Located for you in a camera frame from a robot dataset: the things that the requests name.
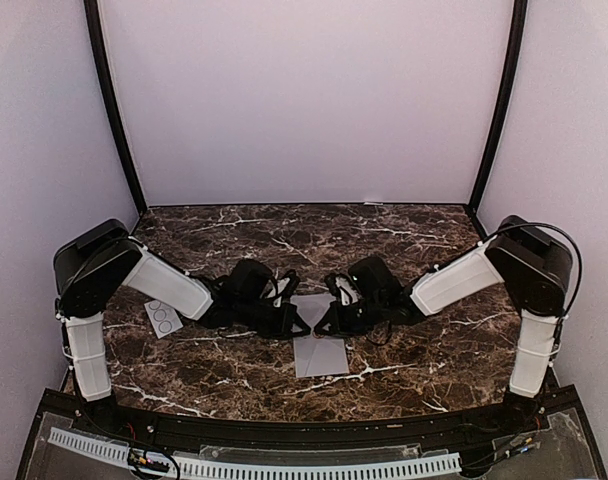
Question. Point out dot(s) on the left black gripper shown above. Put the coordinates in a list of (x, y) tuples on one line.
[(282, 330)]

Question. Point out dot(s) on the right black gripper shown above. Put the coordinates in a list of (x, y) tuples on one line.
[(341, 327)]

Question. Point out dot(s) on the right black frame post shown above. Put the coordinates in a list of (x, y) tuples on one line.
[(505, 89)]

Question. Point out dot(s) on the black frame post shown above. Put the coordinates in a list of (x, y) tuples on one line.
[(110, 101), (505, 89)]

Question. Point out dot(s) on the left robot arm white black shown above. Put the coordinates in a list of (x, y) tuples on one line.
[(92, 269)]

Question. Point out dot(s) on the white slotted cable duct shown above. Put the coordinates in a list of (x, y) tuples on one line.
[(217, 462)]

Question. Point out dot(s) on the black front table rail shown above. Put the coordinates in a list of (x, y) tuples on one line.
[(461, 428)]

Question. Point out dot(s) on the white sticker sheet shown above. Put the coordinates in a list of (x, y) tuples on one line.
[(163, 318)]

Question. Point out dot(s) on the left black frame post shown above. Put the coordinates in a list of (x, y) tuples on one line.
[(110, 101)]

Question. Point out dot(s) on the grey envelope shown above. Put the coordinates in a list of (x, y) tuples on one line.
[(317, 356)]

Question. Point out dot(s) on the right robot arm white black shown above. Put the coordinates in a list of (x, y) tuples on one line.
[(539, 265)]

